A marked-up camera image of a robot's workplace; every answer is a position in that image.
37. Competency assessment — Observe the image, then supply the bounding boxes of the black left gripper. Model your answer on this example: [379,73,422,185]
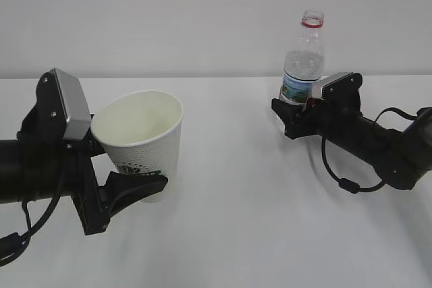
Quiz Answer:
[17,112,169,237]

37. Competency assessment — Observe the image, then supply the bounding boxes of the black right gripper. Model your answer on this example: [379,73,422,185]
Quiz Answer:
[271,98,362,140]

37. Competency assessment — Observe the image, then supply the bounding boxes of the white paper coffee cup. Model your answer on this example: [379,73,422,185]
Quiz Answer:
[90,90,184,182]

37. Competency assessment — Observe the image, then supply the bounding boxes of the clear plastic water bottle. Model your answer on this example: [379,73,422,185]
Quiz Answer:
[279,9,324,111]

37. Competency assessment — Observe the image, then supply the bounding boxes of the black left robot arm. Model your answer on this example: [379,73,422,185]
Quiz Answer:
[1,122,168,239]

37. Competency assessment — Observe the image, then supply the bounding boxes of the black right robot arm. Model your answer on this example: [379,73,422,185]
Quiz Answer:
[271,98,431,194]

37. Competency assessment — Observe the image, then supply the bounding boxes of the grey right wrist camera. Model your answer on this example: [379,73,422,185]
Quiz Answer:
[309,72,362,111]

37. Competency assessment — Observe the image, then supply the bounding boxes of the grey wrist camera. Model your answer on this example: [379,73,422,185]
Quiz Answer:
[309,72,362,111]
[36,68,92,141]

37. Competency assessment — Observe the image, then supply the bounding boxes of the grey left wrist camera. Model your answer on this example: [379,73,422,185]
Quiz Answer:
[36,68,92,141]

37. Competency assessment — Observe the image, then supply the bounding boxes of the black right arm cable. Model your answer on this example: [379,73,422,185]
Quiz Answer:
[320,107,419,195]

